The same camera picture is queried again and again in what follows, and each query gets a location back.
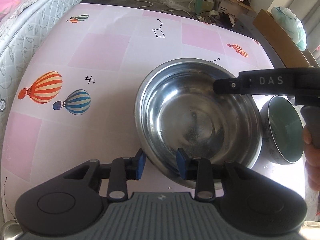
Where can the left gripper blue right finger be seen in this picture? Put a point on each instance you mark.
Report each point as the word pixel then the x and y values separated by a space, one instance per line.
pixel 199 170

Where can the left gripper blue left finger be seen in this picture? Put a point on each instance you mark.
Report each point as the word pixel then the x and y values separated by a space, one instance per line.
pixel 121 170

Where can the teal ceramic bowl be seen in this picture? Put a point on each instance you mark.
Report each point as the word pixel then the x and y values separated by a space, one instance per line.
pixel 282 132

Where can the medium steel bowl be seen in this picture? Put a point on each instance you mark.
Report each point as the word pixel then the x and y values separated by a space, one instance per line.
pixel 176 107

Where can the steel shallow plate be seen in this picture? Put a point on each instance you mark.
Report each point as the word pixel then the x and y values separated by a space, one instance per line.
pixel 11 230

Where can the person's right hand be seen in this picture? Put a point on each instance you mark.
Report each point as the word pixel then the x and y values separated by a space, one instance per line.
pixel 312 163

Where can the brown cardboard tray box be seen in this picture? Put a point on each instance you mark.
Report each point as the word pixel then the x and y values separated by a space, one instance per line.
pixel 282 43

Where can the green plastic bag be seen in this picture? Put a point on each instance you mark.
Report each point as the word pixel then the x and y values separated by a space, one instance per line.
pixel 291 24

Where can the pink patterned tablecloth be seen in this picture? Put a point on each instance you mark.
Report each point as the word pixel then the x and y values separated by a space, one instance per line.
pixel 102 54

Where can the open box with clutter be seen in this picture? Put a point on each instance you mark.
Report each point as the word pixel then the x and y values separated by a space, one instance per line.
pixel 233 8

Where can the green paper bag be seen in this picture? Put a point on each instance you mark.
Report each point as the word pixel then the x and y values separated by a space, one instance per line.
pixel 202 9

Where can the white quilted mattress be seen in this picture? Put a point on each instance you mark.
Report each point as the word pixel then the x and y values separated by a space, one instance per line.
pixel 22 32

